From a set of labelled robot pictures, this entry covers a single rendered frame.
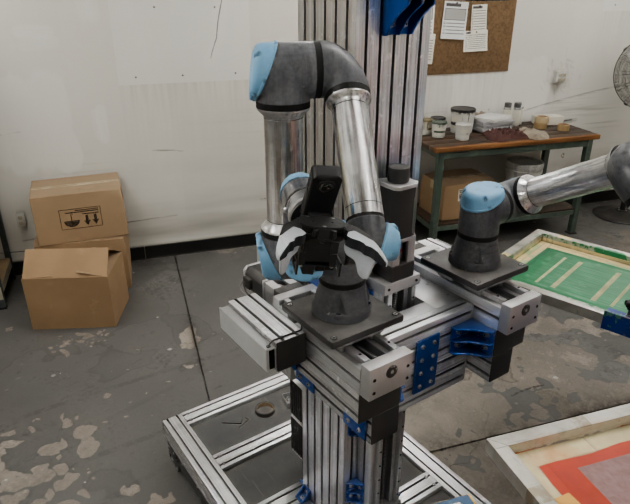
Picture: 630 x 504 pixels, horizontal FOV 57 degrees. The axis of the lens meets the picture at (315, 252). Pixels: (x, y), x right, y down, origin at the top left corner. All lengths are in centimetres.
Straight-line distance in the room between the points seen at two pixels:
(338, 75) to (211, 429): 189
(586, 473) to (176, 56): 374
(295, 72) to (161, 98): 333
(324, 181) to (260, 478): 182
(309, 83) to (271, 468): 173
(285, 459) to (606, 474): 137
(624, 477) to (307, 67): 119
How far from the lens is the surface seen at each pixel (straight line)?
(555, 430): 165
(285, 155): 128
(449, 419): 316
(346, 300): 142
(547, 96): 579
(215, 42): 452
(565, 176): 170
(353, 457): 208
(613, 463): 167
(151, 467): 295
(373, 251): 83
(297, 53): 124
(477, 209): 169
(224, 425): 277
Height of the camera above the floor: 202
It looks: 25 degrees down
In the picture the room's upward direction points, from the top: straight up
